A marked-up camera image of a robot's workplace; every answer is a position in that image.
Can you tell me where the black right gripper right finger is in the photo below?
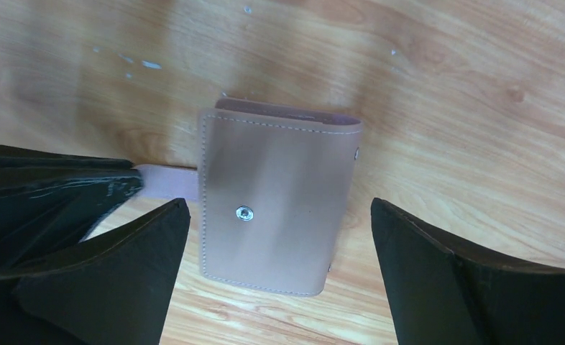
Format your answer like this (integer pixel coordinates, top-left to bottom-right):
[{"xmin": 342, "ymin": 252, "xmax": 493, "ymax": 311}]
[{"xmin": 371, "ymin": 198, "xmax": 565, "ymax": 344}]

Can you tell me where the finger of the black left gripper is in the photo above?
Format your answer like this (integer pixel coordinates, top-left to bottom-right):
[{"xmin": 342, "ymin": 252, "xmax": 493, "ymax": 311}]
[{"xmin": 0, "ymin": 144, "xmax": 144, "ymax": 269}]

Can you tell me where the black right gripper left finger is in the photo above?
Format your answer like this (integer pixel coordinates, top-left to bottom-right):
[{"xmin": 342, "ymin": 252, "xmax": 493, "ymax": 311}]
[{"xmin": 0, "ymin": 198, "xmax": 190, "ymax": 344}]

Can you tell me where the beige leather card holder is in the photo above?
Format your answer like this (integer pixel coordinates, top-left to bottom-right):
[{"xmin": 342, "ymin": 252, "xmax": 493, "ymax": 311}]
[{"xmin": 138, "ymin": 98, "xmax": 363, "ymax": 297}]

